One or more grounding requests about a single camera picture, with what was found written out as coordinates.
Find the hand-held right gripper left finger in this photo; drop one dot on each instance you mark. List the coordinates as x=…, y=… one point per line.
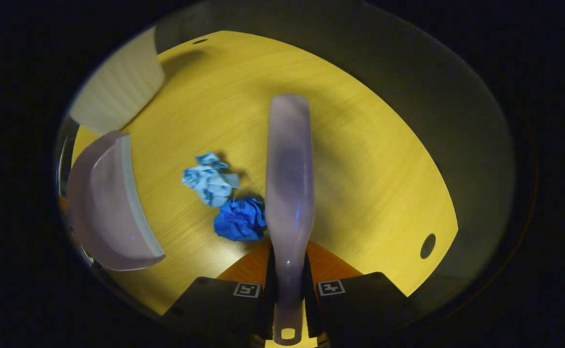
x=214, y=309

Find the pink dustpan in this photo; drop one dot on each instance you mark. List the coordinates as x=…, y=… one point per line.
x=108, y=208

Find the light blue paper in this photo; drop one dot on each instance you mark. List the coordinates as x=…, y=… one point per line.
x=212, y=181

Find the pink small broom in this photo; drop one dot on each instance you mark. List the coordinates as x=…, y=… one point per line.
x=289, y=183

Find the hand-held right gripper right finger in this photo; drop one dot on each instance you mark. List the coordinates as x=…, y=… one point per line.
x=359, y=309

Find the dark blue paper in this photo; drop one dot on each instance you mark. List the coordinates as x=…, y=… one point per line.
x=239, y=220

